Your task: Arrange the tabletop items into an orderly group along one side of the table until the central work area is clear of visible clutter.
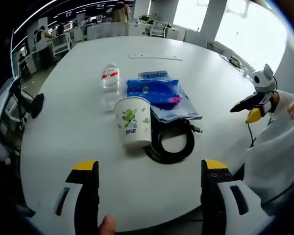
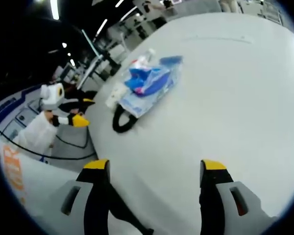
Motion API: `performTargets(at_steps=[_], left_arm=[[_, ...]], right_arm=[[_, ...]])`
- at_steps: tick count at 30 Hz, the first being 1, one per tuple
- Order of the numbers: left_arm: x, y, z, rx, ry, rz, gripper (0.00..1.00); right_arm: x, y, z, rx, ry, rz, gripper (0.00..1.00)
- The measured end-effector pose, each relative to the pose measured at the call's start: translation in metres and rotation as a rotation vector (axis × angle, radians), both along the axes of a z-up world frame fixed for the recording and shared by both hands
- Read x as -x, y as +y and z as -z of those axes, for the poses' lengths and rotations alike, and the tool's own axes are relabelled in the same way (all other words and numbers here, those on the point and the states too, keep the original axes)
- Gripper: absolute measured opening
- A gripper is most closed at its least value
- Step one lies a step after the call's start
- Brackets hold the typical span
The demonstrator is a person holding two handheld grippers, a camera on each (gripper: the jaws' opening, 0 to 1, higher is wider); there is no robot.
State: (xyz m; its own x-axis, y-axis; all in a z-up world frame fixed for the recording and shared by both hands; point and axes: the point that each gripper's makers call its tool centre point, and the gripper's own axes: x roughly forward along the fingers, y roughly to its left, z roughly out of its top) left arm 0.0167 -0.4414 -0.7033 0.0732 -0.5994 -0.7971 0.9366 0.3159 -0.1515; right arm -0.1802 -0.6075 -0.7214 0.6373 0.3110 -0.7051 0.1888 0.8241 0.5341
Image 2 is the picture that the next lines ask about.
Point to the clear plastic bottle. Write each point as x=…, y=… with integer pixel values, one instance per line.
x=147, y=58

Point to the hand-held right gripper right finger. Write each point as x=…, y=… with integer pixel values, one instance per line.
x=210, y=195

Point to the white table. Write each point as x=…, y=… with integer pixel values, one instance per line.
x=210, y=110

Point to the blue plastic bag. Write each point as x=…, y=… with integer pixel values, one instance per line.
x=152, y=83

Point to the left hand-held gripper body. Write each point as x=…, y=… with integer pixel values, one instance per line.
x=51, y=95

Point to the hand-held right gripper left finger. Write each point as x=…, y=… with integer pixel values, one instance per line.
x=95, y=195

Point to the white tissue packet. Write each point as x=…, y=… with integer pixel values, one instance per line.
x=115, y=94

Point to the ceiling light strip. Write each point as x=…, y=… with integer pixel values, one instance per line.
x=54, y=8

